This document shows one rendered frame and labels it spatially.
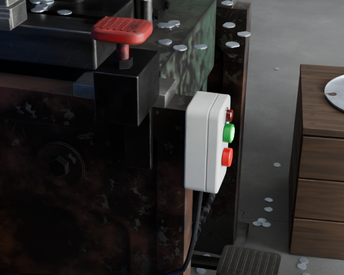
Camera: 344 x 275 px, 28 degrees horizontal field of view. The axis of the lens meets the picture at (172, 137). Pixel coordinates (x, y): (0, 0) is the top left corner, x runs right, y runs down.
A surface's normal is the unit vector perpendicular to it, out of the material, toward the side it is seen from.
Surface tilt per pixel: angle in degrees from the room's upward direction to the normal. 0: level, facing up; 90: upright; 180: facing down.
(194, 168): 90
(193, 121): 90
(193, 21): 0
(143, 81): 90
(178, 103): 0
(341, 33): 0
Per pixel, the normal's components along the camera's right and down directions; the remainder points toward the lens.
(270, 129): 0.01, -0.88
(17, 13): 0.96, 0.14
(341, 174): -0.15, 0.47
